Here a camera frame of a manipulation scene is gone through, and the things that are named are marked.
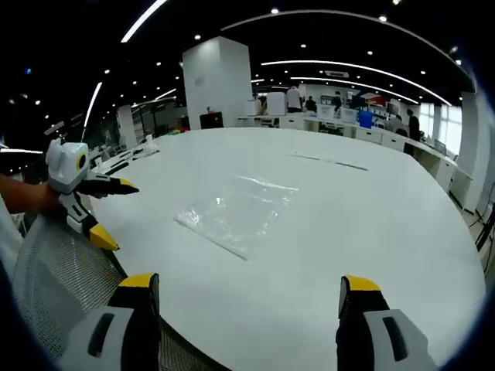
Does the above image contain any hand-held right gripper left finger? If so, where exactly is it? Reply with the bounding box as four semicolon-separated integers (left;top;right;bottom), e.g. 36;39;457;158
57;272;161;371

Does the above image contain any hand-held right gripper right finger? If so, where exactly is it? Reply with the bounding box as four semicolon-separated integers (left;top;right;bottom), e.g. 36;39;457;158
335;274;438;371

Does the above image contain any clear resealable plastic bag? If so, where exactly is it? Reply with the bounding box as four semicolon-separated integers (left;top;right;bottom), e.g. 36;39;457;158
173;174;299;261

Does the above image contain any white gripper on table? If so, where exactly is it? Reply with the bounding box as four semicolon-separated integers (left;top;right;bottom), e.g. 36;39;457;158
131;134;161;161

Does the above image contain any grey mesh office chair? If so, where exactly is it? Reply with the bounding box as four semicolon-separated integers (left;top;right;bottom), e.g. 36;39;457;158
11;210;229;371

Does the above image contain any black cabinet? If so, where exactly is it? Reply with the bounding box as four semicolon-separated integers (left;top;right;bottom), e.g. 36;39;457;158
199;111;224;130

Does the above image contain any white square pillar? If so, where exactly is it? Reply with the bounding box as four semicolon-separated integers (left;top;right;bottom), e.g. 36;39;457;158
181;36;254;131

